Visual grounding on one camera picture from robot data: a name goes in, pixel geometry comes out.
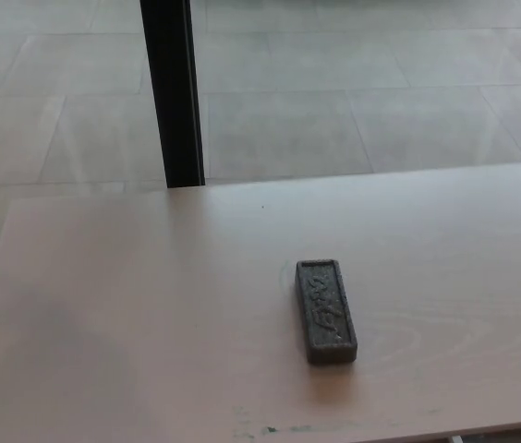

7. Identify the black vertical metal post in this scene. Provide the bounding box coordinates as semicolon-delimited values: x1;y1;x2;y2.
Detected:
139;0;206;189

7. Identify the dark grey speckled board eraser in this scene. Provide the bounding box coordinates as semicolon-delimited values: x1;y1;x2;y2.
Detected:
295;258;359;366

